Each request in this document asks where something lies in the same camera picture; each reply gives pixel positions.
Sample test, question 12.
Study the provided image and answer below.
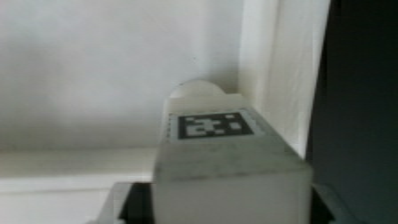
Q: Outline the white table leg with tags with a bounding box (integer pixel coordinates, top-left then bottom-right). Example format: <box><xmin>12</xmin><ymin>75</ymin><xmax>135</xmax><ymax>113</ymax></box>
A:
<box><xmin>153</xmin><ymin>80</ymin><xmax>313</xmax><ymax>224</ymax></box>

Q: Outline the white square tabletop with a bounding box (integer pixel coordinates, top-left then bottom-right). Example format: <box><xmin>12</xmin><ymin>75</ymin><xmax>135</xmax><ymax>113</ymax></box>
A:
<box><xmin>0</xmin><ymin>0</ymin><xmax>332</xmax><ymax>224</ymax></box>

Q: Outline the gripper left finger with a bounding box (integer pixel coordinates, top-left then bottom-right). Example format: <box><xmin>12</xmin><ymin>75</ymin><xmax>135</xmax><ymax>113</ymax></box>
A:
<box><xmin>87</xmin><ymin>182</ymin><xmax>155</xmax><ymax>224</ymax></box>

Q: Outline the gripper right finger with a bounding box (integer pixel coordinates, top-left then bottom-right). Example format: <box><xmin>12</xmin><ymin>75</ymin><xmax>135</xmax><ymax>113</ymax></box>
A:
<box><xmin>309</xmin><ymin>184</ymin><xmax>368</xmax><ymax>224</ymax></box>

